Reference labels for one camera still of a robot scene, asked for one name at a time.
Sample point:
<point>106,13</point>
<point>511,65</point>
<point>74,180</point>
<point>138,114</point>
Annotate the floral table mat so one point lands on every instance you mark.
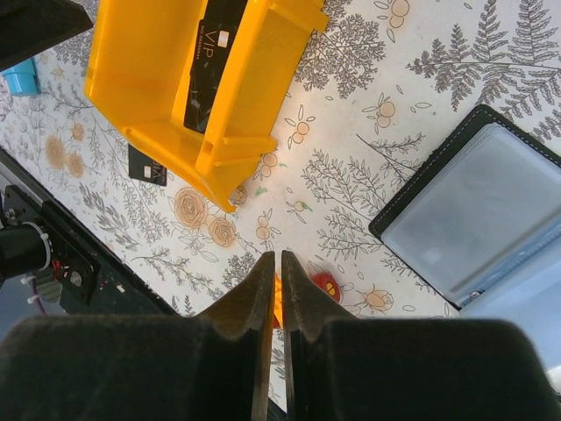
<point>373,96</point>

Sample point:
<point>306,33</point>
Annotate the black card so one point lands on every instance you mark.
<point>214,40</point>
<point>145,169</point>

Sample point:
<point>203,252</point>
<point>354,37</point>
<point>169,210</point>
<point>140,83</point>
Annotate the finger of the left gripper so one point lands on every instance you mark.
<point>31,27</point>

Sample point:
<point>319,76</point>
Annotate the blue toy microphone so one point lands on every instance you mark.
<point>22,79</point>

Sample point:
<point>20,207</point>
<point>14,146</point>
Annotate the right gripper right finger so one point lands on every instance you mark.
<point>339,367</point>

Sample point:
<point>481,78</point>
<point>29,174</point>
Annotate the yellow plastic bin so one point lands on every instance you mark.
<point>138,78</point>

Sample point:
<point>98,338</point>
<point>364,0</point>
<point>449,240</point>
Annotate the orange toy car block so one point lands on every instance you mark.
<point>324,280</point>

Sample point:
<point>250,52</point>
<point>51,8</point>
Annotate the black leather card holder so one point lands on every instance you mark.
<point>479,221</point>

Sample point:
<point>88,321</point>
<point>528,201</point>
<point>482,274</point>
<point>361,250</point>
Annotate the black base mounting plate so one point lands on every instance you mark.
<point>44,244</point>

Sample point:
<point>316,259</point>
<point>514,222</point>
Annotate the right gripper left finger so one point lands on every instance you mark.
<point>213,366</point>

